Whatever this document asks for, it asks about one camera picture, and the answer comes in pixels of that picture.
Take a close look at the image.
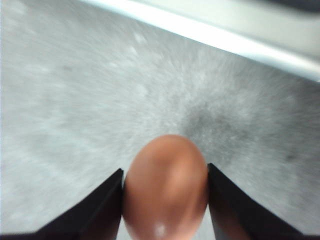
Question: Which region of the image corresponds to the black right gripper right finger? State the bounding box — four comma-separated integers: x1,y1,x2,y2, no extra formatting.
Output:
207,162,320,240

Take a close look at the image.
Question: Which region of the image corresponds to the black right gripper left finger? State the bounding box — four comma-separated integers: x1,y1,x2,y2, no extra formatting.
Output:
0,168,124,240

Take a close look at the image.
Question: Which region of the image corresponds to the brown egg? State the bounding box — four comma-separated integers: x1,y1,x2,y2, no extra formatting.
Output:
121,134,210,240

